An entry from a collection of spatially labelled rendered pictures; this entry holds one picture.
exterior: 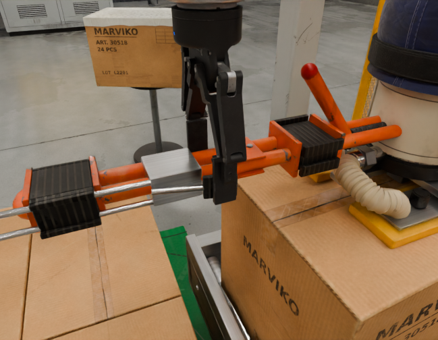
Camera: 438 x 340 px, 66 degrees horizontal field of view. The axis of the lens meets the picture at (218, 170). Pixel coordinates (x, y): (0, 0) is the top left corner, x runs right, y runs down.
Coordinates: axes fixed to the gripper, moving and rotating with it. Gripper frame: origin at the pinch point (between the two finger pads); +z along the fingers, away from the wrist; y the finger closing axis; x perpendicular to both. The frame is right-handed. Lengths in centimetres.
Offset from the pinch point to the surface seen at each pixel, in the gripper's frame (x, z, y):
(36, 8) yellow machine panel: 73, 64, 726
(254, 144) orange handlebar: -8.3, -0.4, 2.8
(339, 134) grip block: -19.7, -2.1, -2.0
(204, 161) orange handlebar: 0.0, 0.5, 2.4
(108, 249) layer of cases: 18, 54, 46
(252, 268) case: -10.5, 30.0, 4.1
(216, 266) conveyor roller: -11, 53, 26
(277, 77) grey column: -76, 28, 107
